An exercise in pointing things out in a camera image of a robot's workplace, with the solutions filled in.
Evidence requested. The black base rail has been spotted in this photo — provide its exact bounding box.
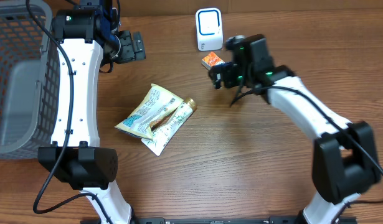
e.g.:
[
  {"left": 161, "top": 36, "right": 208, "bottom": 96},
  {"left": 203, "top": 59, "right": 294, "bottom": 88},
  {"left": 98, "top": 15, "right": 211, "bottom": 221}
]
[{"left": 136, "top": 216, "right": 357, "bottom": 224}]

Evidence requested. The dark grey plastic basket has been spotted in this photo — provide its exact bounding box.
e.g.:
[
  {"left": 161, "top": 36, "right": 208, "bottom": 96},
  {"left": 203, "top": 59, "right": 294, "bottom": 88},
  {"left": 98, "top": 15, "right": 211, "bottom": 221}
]
[{"left": 0, "top": 1, "right": 60, "bottom": 159}]

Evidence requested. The cream wet wipes pack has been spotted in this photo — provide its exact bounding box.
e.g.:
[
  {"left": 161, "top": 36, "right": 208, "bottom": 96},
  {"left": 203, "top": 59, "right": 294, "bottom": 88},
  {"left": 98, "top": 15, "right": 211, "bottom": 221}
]
[{"left": 115, "top": 83, "right": 183, "bottom": 139}]

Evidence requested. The orange tissue pack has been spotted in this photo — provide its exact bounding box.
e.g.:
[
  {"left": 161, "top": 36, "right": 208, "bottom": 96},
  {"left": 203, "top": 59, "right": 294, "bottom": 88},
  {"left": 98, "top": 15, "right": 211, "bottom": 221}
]
[{"left": 201, "top": 52, "right": 225, "bottom": 70}]

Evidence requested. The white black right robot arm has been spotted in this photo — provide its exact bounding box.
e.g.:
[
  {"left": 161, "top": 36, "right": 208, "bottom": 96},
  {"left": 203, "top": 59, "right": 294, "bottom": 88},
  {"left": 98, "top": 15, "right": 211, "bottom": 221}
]
[{"left": 208, "top": 62, "right": 383, "bottom": 223}]

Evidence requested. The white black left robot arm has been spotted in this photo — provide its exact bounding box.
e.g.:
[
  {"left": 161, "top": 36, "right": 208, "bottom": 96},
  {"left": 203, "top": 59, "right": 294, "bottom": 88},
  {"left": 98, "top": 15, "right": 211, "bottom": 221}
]
[{"left": 37, "top": 1, "right": 138, "bottom": 224}]

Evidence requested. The white tube gold cap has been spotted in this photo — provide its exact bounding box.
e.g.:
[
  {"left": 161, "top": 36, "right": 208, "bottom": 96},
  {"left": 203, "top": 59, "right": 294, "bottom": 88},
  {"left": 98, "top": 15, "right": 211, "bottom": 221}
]
[{"left": 141, "top": 98, "right": 197, "bottom": 156}]

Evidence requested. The white barcode scanner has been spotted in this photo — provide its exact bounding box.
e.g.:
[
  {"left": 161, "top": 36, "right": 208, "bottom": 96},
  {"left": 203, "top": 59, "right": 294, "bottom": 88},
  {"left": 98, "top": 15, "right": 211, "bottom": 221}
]
[{"left": 195, "top": 7, "right": 224, "bottom": 51}]

